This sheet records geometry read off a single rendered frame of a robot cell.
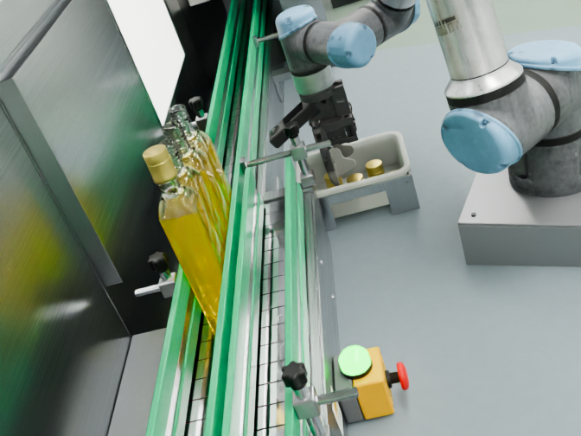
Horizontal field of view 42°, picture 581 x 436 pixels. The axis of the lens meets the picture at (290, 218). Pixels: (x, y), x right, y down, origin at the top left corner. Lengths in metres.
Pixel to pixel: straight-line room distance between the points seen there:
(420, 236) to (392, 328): 0.24
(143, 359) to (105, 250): 0.17
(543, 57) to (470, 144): 0.18
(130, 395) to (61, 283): 0.19
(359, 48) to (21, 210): 0.62
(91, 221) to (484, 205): 0.63
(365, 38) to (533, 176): 0.36
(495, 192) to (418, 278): 0.20
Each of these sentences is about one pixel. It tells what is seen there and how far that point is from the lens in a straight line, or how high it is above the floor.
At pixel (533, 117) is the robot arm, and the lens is 1.15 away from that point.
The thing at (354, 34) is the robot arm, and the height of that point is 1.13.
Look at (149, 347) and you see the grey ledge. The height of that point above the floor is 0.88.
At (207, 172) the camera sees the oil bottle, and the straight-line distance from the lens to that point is 1.17.
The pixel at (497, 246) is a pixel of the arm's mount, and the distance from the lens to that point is 1.28.
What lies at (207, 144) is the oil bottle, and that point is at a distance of 1.22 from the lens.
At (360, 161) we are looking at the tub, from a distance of 1.59.
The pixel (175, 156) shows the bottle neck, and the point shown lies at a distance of 1.10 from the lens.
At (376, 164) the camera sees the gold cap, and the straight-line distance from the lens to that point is 1.53.
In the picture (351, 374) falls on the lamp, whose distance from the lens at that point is 1.06.
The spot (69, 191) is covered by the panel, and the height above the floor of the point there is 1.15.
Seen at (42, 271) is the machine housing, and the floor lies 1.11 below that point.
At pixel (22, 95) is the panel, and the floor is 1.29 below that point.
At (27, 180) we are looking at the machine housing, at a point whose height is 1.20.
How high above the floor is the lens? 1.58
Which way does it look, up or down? 32 degrees down
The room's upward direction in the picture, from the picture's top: 20 degrees counter-clockwise
